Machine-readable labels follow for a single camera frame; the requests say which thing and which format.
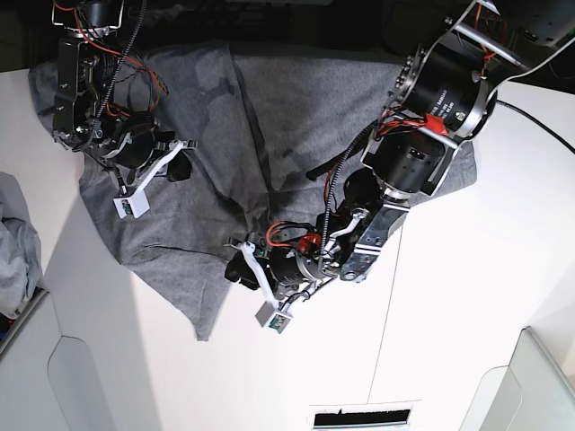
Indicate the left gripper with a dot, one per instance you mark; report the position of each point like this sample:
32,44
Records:
283,263

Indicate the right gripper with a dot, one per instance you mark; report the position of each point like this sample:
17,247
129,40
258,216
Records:
134,148

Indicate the grey t-shirt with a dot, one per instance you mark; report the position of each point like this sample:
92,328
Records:
262,117

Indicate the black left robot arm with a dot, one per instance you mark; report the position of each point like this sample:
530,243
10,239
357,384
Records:
444,95

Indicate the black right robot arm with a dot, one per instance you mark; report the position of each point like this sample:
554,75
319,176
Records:
89,61

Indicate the light grey cloth pile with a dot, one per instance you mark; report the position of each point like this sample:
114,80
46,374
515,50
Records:
21,270

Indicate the left white bin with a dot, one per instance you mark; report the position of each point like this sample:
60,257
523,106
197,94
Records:
28,401

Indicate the white bin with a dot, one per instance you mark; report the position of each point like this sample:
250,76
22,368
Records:
28,401
530,393

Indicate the right white bin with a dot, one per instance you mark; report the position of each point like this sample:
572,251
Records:
530,393

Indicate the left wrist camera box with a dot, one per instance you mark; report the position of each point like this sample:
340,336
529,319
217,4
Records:
271,317

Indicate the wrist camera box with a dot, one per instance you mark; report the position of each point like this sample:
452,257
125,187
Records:
271,317
134,205

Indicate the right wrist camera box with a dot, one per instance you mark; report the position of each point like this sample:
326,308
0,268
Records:
134,205

